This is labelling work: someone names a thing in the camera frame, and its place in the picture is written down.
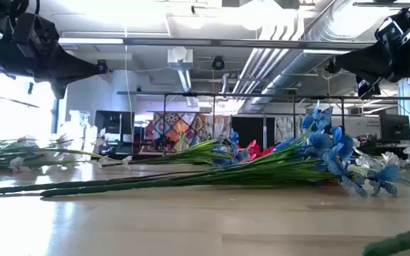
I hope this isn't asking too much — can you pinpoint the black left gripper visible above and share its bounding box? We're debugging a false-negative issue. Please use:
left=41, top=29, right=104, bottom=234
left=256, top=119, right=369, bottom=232
left=0, top=34, right=109, bottom=100

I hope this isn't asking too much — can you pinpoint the blue artificial flower bunch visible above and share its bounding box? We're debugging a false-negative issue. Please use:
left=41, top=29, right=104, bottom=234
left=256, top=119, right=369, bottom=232
left=40, top=106, right=369, bottom=198
left=346, top=164, right=401, bottom=197
left=101, top=129, right=250, bottom=169

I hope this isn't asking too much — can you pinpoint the tall clear glass vase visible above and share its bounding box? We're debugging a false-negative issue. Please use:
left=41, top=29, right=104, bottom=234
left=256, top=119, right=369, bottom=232
left=64, top=110, right=98, bottom=159

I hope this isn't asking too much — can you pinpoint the white ceiling light strip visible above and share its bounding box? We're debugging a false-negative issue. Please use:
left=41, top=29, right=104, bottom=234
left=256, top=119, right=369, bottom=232
left=58, top=37, right=124, bottom=46

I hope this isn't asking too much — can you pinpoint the black computer monitor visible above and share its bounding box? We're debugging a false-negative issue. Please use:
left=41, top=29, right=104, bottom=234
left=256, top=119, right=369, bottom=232
left=94, top=110, right=135, bottom=145
left=379, top=113, right=410, bottom=142

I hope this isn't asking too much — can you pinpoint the white ceiling unit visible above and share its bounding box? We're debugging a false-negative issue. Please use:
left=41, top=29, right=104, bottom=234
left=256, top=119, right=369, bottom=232
left=167, top=46, right=194, bottom=71

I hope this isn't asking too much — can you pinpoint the black upright panel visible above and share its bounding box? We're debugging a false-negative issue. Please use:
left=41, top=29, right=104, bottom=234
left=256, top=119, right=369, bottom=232
left=231, top=116, right=276, bottom=143

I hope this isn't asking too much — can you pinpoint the colourful patchwork quilt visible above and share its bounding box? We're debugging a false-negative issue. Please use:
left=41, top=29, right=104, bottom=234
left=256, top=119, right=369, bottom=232
left=144, top=112, right=232, bottom=153

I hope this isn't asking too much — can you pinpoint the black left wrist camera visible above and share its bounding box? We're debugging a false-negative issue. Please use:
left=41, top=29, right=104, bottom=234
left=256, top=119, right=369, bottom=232
left=11, top=13, right=60, bottom=49

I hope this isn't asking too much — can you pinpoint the black background metal frame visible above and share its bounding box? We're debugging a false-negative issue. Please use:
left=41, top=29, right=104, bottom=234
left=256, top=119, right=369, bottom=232
left=116, top=90, right=410, bottom=150

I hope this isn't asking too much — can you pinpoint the black overhead frame bar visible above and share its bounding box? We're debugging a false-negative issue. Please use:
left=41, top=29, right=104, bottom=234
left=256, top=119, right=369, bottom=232
left=123, top=37, right=376, bottom=50

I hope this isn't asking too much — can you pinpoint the black overhead camera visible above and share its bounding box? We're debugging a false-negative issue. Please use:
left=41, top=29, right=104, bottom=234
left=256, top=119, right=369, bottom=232
left=211, top=55, right=226, bottom=71

